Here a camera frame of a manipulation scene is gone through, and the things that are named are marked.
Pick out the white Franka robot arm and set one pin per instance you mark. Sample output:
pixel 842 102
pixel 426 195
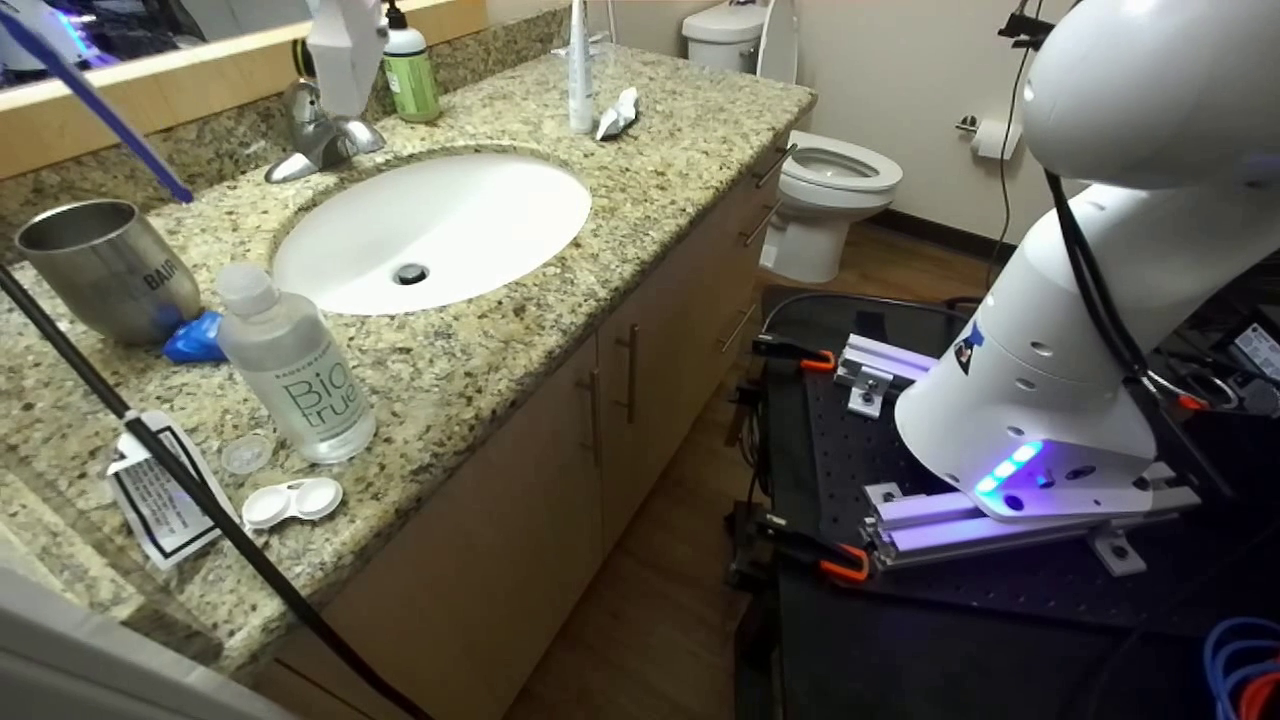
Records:
pixel 1064 333

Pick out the grey metal cup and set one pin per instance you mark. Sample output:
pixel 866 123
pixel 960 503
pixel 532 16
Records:
pixel 104 275

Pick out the orange black clamp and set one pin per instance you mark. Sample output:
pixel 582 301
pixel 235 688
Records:
pixel 817 362
pixel 842 564

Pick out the light wood vanity cabinet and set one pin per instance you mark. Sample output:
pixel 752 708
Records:
pixel 507 562

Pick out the white oval sink basin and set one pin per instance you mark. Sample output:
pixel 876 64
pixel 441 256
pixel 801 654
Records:
pixel 441 220

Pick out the white toothpaste tube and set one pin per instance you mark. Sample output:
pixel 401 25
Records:
pixel 619 114

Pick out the clear plastic solution bottle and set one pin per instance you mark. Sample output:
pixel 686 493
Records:
pixel 302 373

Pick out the green soap pump bottle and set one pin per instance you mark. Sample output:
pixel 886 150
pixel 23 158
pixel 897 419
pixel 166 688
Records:
pixel 408 83

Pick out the white contact lens case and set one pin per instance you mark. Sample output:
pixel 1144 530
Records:
pixel 292 503

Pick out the chrome sink faucet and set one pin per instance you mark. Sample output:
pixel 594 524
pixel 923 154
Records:
pixel 323 142

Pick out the black robot cart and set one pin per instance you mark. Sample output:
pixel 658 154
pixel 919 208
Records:
pixel 934 643

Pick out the clear round lid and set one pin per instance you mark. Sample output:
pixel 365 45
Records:
pixel 250 458

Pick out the white toilet paper roll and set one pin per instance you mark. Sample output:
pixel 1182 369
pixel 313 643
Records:
pixel 988 136

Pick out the small blue packet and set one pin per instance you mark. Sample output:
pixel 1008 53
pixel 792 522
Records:
pixel 197 337

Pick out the aluminium mounting rail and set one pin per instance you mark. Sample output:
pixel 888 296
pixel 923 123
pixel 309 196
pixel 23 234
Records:
pixel 984 530
pixel 886 362

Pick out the wood framed wall mirror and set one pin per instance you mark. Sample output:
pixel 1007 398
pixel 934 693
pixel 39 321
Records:
pixel 201 74

